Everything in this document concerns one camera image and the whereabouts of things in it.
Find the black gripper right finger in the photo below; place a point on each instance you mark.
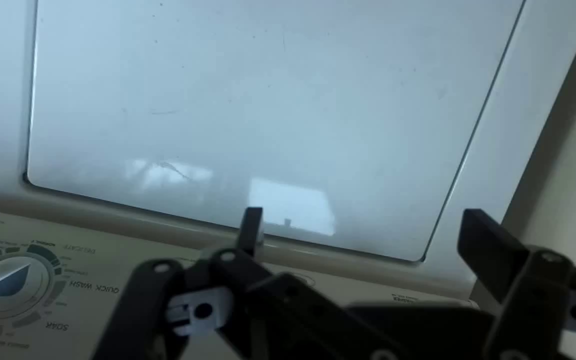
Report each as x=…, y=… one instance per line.
x=529, y=293

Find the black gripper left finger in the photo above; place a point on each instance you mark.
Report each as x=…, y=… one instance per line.
x=280, y=300

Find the large silver cycle dial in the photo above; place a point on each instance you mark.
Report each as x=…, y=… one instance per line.
x=8, y=283

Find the white top-load washing machine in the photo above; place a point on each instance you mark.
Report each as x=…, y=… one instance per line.
x=548, y=100

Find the white washer lid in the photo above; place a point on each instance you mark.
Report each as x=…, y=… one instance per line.
x=268, y=100

